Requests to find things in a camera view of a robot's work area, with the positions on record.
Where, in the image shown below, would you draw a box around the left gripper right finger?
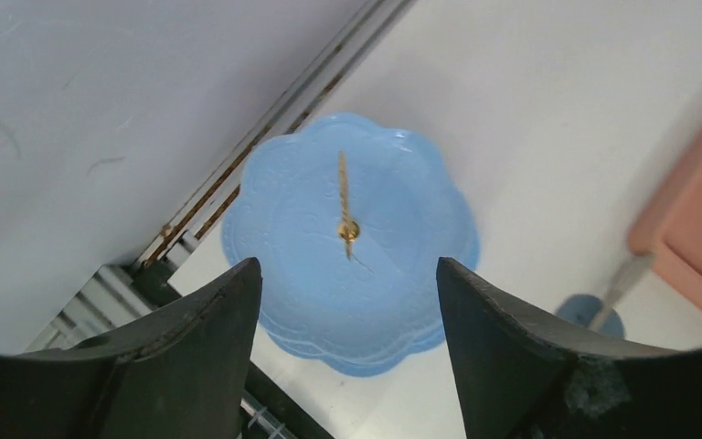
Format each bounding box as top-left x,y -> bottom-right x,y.
436,257 -> 702,438

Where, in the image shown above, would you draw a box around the metal serving tongs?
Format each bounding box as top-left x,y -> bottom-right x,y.
588,252 -> 657,332

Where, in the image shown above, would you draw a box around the blue three-tier cake stand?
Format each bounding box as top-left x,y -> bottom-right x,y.
221,112 -> 480,377

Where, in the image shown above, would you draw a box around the blue-grey round coaster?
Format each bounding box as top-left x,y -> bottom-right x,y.
555,294 -> 626,338

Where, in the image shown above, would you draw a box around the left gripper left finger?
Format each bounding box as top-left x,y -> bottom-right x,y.
0,258 -> 262,438

